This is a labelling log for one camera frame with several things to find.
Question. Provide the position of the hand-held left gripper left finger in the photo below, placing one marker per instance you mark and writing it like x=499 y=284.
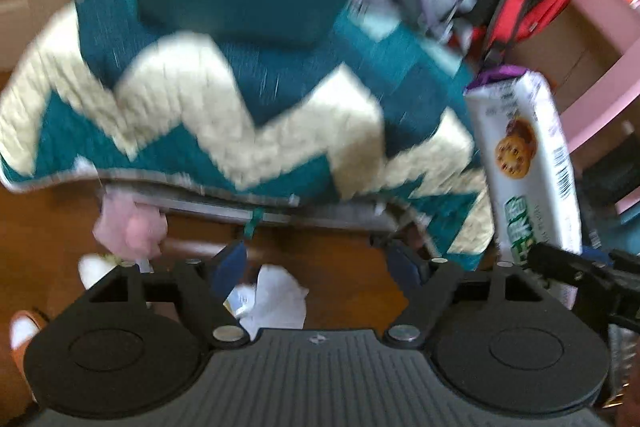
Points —
x=230 y=269

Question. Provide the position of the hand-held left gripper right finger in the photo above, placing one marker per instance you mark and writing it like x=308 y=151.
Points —
x=404 y=267

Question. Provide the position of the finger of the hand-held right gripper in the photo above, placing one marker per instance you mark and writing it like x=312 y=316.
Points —
x=560 y=264

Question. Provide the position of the white cookie packet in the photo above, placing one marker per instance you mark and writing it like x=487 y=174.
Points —
x=525 y=167

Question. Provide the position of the black padded stool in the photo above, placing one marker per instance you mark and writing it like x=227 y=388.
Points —
x=610 y=179

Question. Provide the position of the teal zigzag quilted blanket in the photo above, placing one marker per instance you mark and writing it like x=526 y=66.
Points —
x=200 y=107

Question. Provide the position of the brown slipper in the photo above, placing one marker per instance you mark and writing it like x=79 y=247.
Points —
x=22 y=337

